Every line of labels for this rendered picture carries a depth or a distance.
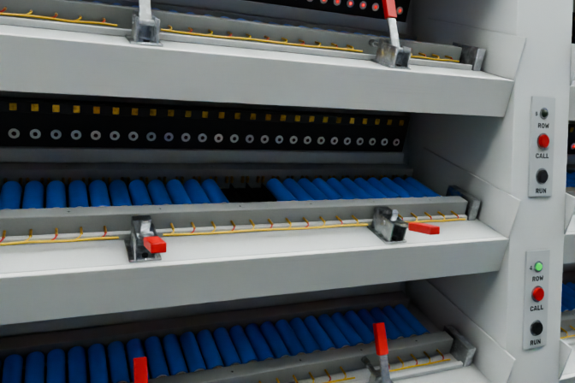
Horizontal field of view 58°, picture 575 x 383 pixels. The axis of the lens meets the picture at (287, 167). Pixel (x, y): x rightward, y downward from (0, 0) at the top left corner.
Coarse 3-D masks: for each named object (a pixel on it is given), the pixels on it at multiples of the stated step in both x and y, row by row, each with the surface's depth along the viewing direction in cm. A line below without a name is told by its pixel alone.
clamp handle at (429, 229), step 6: (390, 216) 57; (396, 216) 57; (396, 222) 56; (402, 222) 55; (408, 222) 55; (414, 222) 54; (408, 228) 54; (414, 228) 53; (420, 228) 52; (426, 228) 51; (432, 228) 51; (438, 228) 51; (432, 234) 51
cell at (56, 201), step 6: (54, 180) 54; (48, 186) 53; (54, 186) 53; (60, 186) 53; (48, 192) 52; (54, 192) 52; (60, 192) 52; (48, 198) 51; (54, 198) 50; (60, 198) 51; (48, 204) 50; (54, 204) 49; (60, 204) 49; (66, 204) 51
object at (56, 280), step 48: (480, 192) 67; (192, 240) 51; (240, 240) 52; (288, 240) 54; (336, 240) 55; (432, 240) 59; (480, 240) 61; (0, 288) 41; (48, 288) 43; (96, 288) 44; (144, 288) 46; (192, 288) 48; (240, 288) 50; (288, 288) 52
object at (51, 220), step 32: (0, 224) 45; (32, 224) 46; (64, 224) 47; (96, 224) 48; (128, 224) 49; (160, 224) 50; (192, 224) 51; (224, 224) 53; (256, 224) 55; (352, 224) 57
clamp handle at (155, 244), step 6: (144, 222) 46; (144, 228) 46; (144, 234) 46; (150, 234) 46; (144, 240) 43; (150, 240) 41; (156, 240) 41; (162, 240) 41; (150, 246) 40; (156, 246) 40; (162, 246) 40; (156, 252) 40; (162, 252) 40
